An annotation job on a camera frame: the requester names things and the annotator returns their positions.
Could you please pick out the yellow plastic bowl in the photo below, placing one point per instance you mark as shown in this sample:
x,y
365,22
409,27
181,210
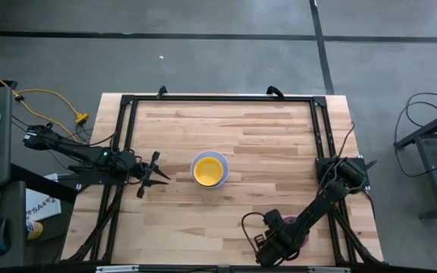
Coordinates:
x,y
208,171

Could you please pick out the black aluminium table frame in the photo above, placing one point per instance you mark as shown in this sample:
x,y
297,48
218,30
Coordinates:
x,y
222,98

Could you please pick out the silver bracket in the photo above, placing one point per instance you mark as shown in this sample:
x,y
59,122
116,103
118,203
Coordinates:
x,y
328,270
116,269

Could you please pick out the black diagonal bar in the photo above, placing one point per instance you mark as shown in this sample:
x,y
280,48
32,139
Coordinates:
x,y
44,184

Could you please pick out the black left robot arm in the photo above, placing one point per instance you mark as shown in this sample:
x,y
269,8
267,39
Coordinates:
x,y
82,151

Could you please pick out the translucent pink plastic bowl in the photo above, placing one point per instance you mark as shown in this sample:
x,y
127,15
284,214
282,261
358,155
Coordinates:
x,y
290,218

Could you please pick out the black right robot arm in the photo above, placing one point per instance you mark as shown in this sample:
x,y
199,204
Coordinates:
x,y
317,204

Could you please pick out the white bowl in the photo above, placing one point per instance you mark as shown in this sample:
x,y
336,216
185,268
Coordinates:
x,y
226,167

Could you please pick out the yellow and white cup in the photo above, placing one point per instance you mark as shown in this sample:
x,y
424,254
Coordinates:
x,y
36,231

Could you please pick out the black table clamp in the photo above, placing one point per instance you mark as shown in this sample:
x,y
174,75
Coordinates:
x,y
161,91
277,91

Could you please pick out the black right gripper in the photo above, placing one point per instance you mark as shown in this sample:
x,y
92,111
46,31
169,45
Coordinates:
x,y
274,221

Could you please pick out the white printed box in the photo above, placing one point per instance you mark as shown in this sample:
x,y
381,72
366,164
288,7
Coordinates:
x,y
40,201

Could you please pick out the black metal stand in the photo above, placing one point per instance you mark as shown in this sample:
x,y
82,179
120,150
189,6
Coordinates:
x,y
431,167

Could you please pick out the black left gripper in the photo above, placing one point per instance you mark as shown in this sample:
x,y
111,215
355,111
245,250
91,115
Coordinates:
x,y
142,172

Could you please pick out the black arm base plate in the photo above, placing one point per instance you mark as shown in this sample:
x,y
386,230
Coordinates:
x,y
322,167
89,179

